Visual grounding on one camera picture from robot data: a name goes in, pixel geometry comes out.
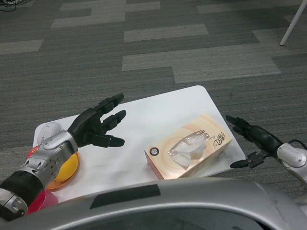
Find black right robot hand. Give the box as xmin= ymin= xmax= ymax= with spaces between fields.
xmin=225 ymin=115 xmax=283 ymax=170

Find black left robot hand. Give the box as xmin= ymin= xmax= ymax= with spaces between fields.
xmin=67 ymin=93 xmax=127 ymax=148

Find beige tissue box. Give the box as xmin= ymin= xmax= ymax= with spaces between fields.
xmin=144 ymin=114 xmax=233 ymax=180

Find white computer mouse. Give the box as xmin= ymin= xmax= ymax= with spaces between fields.
xmin=38 ymin=121 xmax=62 ymax=147

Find yellow toy fruit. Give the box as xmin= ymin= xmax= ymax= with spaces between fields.
xmin=54 ymin=155 xmax=79 ymax=182

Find red apple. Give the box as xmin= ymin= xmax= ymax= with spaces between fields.
xmin=27 ymin=146 xmax=40 ymax=159

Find orange plastic plate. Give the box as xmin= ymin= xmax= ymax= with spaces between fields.
xmin=45 ymin=152 xmax=81 ymax=191

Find pink plate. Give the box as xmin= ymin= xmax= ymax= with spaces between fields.
xmin=27 ymin=189 xmax=59 ymax=215

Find silver robot chest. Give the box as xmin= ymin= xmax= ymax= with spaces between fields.
xmin=0 ymin=179 xmax=307 ymax=230

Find white table leg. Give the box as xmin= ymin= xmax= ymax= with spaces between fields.
xmin=280 ymin=0 xmax=307 ymax=46

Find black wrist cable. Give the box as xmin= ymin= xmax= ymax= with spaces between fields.
xmin=286 ymin=139 xmax=307 ymax=150

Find black floor cables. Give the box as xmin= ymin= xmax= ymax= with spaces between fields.
xmin=0 ymin=0 xmax=24 ymax=12

